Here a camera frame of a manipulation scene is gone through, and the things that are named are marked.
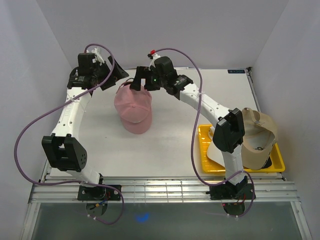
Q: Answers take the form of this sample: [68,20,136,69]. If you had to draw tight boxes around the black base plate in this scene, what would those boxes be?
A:
[205,183,256,200]
[77,184,122,201]

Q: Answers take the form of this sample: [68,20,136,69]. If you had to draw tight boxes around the aluminium frame rail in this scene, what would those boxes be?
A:
[29,180,300,204]

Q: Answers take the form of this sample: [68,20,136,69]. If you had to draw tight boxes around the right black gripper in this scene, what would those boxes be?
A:
[129,66,167,92]

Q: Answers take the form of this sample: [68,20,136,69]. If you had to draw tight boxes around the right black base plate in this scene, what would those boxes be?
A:
[205,183,256,200]

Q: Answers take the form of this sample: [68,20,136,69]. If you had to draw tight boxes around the pink baseball cap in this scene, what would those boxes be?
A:
[114,78,153,135]

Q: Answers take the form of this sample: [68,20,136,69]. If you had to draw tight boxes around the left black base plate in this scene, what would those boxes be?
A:
[77,184,122,201]

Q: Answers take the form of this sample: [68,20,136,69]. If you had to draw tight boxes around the yellow plastic tray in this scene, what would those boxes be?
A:
[198,124,286,175]

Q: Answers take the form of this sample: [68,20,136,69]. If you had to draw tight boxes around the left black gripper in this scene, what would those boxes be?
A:
[92,56,129,91]

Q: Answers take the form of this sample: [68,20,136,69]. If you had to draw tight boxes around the beige baseball cap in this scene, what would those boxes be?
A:
[241,107,278,170]

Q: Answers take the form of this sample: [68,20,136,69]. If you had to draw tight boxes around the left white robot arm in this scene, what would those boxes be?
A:
[41,47,129,200]

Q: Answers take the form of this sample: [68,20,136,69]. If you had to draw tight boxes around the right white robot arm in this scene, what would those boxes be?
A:
[130,54,248,199]

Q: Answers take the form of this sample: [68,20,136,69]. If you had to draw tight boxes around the white baseball cap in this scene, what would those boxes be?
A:
[206,126,225,167]

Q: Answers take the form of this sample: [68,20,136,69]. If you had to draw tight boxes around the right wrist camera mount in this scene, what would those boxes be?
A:
[147,50,161,69]

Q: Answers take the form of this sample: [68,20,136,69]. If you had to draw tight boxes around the right black corner label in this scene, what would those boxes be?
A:
[227,69,246,74]

